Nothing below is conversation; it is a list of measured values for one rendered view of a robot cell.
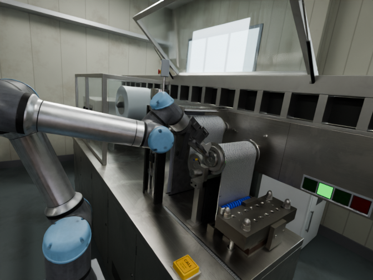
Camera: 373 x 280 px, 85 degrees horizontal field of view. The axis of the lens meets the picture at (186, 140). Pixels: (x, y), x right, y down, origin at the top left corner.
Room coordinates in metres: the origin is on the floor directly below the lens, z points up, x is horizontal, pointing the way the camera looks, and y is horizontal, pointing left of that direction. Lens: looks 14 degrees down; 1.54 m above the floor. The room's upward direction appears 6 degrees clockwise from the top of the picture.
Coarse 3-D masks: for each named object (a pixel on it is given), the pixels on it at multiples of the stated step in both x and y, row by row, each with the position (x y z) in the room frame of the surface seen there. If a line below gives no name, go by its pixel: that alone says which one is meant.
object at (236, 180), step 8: (224, 168) 0.84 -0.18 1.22; (232, 168) 0.87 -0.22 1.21; (240, 168) 0.91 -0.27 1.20; (248, 168) 0.95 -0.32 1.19; (224, 176) 0.84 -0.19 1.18; (232, 176) 0.88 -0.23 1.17; (240, 176) 0.92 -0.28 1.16; (248, 176) 0.96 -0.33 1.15; (224, 184) 0.85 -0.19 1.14; (232, 184) 0.88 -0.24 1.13; (240, 184) 0.92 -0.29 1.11; (248, 184) 0.97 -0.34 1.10; (224, 192) 0.86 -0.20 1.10; (232, 192) 0.89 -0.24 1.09; (240, 192) 0.93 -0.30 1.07; (248, 192) 0.97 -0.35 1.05; (224, 200) 0.86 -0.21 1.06
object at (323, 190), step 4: (320, 184) 0.81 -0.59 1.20; (324, 184) 0.80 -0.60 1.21; (320, 188) 0.81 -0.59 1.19; (324, 188) 0.80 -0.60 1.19; (328, 188) 0.79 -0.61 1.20; (332, 188) 0.77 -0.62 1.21; (320, 192) 0.80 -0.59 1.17; (324, 192) 0.79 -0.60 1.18; (328, 192) 0.78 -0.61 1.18; (324, 196) 0.79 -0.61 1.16; (328, 196) 0.78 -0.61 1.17
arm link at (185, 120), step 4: (184, 116) 0.75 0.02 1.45; (180, 120) 0.80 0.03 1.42; (184, 120) 0.74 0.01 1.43; (188, 120) 0.76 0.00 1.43; (176, 124) 0.73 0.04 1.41; (180, 124) 0.74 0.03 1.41; (184, 124) 0.74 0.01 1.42; (176, 128) 0.74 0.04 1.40; (180, 128) 0.74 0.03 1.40; (184, 128) 0.75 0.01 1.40
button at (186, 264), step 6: (180, 258) 0.63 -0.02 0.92; (186, 258) 0.64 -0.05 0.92; (174, 264) 0.61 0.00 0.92; (180, 264) 0.61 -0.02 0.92; (186, 264) 0.61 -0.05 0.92; (192, 264) 0.61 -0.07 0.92; (180, 270) 0.58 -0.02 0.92; (186, 270) 0.59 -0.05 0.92; (192, 270) 0.59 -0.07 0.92; (198, 270) 0.60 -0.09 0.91; (180, 276) 0.58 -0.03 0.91; (186, 276) 0.57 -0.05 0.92
